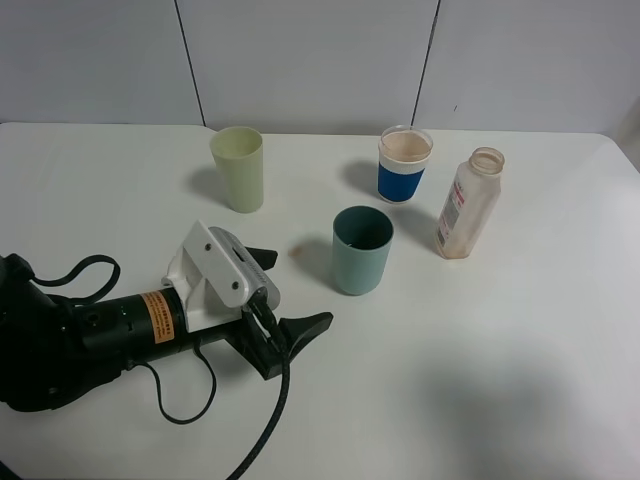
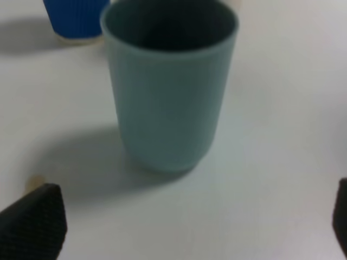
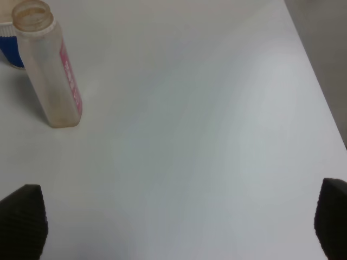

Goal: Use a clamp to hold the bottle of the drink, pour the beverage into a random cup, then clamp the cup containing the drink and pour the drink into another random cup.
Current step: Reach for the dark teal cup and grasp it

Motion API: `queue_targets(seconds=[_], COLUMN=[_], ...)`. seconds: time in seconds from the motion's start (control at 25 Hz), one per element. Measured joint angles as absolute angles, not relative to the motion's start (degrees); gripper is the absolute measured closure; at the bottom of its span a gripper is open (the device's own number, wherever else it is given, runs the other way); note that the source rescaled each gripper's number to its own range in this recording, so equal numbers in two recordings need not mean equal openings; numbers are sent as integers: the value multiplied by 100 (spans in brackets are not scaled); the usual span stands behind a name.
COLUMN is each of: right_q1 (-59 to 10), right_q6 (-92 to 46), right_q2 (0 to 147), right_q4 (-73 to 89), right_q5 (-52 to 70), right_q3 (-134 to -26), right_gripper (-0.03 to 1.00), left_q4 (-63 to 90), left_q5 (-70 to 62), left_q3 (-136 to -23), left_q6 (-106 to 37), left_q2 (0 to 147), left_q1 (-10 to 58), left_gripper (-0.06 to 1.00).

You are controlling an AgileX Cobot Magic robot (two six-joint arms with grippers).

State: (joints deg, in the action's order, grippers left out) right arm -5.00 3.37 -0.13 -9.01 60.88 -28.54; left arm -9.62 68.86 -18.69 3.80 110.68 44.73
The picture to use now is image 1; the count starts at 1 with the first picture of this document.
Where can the clear plastic drink bottle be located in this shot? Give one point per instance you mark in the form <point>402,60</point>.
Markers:
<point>472,196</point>

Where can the teal green plastic cup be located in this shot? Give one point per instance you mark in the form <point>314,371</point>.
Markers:
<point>362,237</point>

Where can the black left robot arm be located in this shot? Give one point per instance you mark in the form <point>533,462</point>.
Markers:
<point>55,349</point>

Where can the pale yellow-green plastic cup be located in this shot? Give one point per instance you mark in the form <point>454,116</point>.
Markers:
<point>238,155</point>

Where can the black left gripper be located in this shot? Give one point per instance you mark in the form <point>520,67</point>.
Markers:
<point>267,346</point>

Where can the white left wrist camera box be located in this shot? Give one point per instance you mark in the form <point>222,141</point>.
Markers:
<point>215,276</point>

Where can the clear cup with blue sleeve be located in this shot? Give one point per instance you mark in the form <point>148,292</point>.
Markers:
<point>403,155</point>

